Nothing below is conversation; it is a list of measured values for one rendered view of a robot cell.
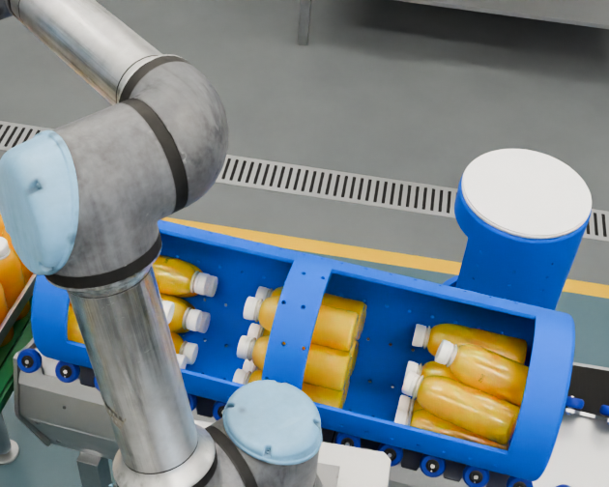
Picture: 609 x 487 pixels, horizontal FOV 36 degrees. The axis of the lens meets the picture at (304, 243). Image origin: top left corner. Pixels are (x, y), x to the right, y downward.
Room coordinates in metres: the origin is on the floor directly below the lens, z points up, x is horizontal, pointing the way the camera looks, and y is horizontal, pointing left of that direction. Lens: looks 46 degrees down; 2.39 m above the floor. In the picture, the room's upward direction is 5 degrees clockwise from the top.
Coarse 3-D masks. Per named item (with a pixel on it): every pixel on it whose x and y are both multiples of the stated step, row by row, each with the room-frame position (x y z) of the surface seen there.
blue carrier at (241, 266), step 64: (192, 256) 1.21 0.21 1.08; (256, 256) 1.19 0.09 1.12; (64, 320) 0.98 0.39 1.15; (384, 320) 1.13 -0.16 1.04; (448, 320) 1.12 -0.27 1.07; (512, 320) 1.10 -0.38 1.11; (192, 384) 0.92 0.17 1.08; (384, 384) 1.04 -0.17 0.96; (448, 448) 0.84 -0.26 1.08; (512, 448) 0.82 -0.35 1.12
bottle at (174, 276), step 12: (156, 264) 1.13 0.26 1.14; (168, 264) 1.13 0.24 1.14; (180, 264) 1.14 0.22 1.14; (156, 276) 1.11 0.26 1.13; (168, 276) 1.11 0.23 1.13; (180, 276) 1.11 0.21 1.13; (192, 276) 1.12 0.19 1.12; (168, 288) 1.10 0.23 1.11; (180, 288) 1.10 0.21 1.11; (192, 288) 1.11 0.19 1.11
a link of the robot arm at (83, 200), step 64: (64, 128) 0.65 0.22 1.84; (128, 128) 0.66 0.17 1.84; (0, 192) 0.62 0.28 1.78; (64, 192) 0.58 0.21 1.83; (128, 192) 0.61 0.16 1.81; (64, 256) 0.56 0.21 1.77; (128, 256) 0.58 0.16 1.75; (128, 320) 0.57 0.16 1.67; (128, 384) 0.55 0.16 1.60; (128, 448) 0.53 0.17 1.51; (192, 448) 0.55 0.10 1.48
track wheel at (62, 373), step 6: (60, 366) 1.02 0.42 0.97; (66, 366) 1.01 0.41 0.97; (72, 366) 1.01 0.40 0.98; (78, 366) 1.02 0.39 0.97; (60, 372) 1.01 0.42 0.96; (66, 372) 1.01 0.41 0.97; (72, 372) 1.01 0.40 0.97; (78, 372) 1.01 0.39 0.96; (60, 378) 1.00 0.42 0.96; (66, 378) 1.00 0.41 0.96; (72, 378) 1.00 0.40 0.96
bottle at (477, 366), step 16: (464, 352) 0.97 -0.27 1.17; (480, 352) 0.97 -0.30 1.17; (464, 368) 0.94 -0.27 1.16; (480, 368) 0.94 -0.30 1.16; (496, 368) 0.94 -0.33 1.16; (512, 368) 0.95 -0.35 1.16; (528, 368) 0.96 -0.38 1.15; (480, 384) 0.93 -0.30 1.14; (496, 384) 0.93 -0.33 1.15; (512, 384) 0.93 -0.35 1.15; (512, 400) 0.91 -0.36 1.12
